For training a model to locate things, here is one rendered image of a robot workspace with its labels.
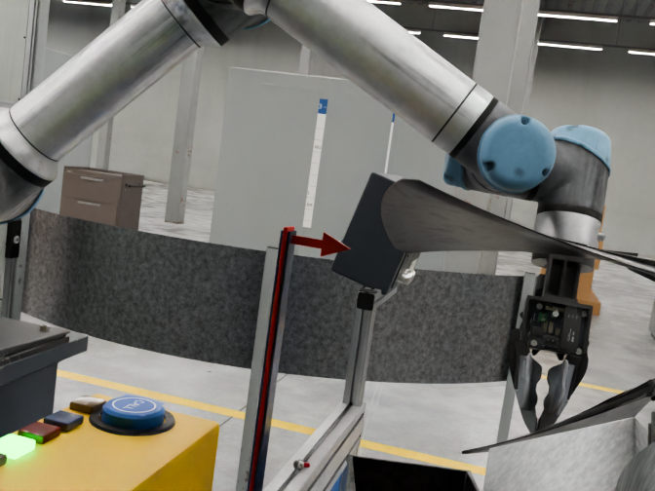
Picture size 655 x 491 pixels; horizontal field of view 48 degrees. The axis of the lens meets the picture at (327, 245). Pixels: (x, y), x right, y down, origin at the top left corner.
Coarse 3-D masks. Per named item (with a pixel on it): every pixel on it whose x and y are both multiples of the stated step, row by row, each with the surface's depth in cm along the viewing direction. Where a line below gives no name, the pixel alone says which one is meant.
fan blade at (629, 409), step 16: (640, 384) 69; (608, 400) 74; (624, 400) 68; (640, 400) 80; (576, 416) 73; (592, 416) 70; (608, 416) 82; (624, 416) 84; (544, 432) 73; (560, 432) 82; (480, 448) 78
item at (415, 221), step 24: (408, 192) 56; (432, 192) 54; (384, 216) 66; (408, 216) 64; (432, 216) 62; (456, 216) 59; (480, 216) 55; (408, 240) 72; (432, 240) 71; (456, 240) 69; (480, 240) 67; (504, 240) 65; (528, 240) 61; (552, 240) 55; (624, 264) 56; (648, 264) 58
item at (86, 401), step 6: (84, 396) 50; (72, 402) 49; (78, 402) 49; (84, 402) 49; (90, 402) 49; (96, 402) 49; (102, 402) 50; (72, 408) 49; (78, 408) 49; (84, 408) 48; (90, 408) 48; (96, 408) 49
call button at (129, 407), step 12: (132, 396) 50; (108, 408) 47; (120, 408) 47; (132, 408) 48; (144, 408) 48; (156, 408) 48; (108, 420) 47; (120, 420) 47; (132, 420) 47; (144, 420) 47; (156, 420) 48
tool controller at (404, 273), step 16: (384, 176) 126; (400, 176) 147; (368, 192) 127; (384, 192) 126; (368, 208) 127; (352, 224) 128; (368, 224) 127; (352, 240) 128; (368, 240) 127; (384, 240) 127; (336, 256) 129; (352, 256) 128; (368, 256) 128; (384, 256) 127; (400, 256) 126; (416, 256) 145; (336, 272) 129; (352, 272) 129; (368, 272) 128; (384, 272) 127; (400, 272) 129; (384, 288) 127
